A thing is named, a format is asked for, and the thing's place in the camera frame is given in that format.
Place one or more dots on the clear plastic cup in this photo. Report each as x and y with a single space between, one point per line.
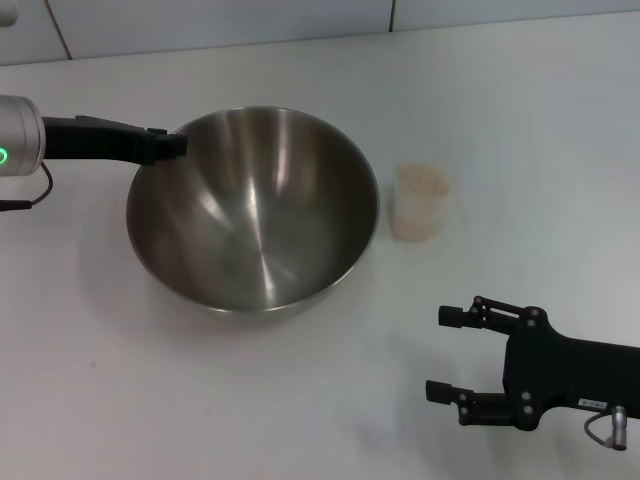
397 220

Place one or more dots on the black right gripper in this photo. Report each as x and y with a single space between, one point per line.
560 372

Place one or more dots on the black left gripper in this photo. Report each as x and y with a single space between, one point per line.
90 140

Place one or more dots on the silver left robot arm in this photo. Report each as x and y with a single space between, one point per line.
20 132

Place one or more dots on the white rice grains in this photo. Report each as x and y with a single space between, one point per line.
422 182

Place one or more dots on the stainless steel mixing bowl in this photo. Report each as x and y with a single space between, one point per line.
250 210

